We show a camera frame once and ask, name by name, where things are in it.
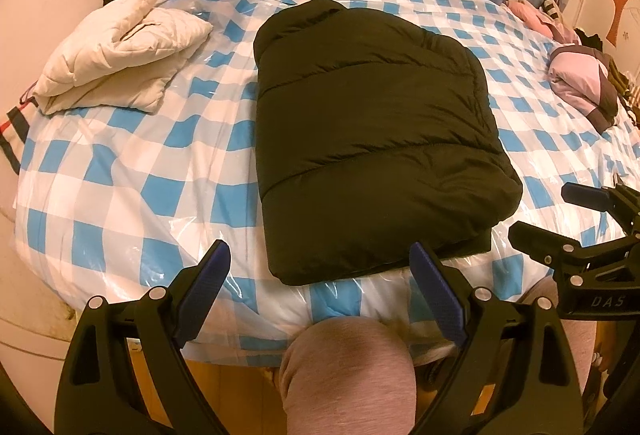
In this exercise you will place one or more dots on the tree wall sticker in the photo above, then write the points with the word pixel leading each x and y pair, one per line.
pixel 620 0

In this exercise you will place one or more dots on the small black cloth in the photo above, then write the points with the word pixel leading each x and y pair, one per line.
pixel 590 37

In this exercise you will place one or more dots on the pink purple jacket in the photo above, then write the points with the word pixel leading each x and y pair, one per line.
pixel 580 75

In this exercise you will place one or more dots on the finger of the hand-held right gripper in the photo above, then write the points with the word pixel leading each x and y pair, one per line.
pixel 540 240
pixel 585 196

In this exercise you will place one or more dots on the black puffer jacket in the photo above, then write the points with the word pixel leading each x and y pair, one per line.
pixel 375 115

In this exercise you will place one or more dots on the olive cloth pile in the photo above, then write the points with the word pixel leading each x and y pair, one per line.
pixel 627 90

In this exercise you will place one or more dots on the pink cloth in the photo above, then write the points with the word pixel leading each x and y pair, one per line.
pixel 537 17

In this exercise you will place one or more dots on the red navy striped cloth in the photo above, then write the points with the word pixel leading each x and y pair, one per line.
pixel 12 135

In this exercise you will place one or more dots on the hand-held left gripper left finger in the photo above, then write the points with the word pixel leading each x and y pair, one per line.
pixel 202 295

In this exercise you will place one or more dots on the blue white checkered bed cover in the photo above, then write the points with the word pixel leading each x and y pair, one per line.
pixel 150 175

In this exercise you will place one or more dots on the striped plush toy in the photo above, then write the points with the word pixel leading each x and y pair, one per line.
pixel 555 5

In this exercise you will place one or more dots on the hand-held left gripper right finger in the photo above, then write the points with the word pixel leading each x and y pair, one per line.
pixel 437 295

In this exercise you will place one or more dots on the white puffer jacket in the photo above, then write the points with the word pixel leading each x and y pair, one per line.
pixel 115 55

